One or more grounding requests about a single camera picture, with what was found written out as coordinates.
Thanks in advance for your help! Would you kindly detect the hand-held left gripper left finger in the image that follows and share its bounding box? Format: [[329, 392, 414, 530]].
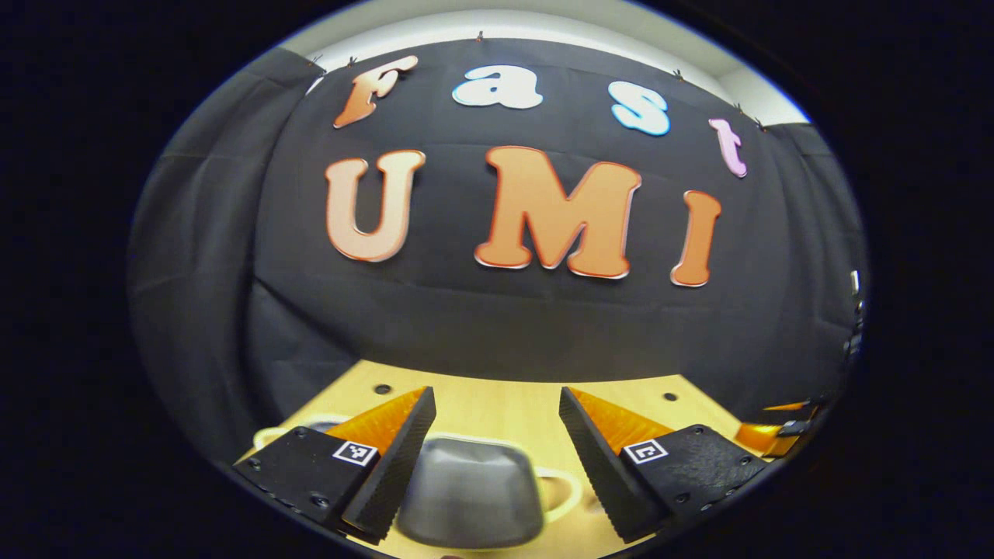
[[231, 386, 438, 546]]

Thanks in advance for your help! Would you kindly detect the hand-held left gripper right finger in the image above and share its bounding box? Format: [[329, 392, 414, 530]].
[[558, 386, 771, 546]]

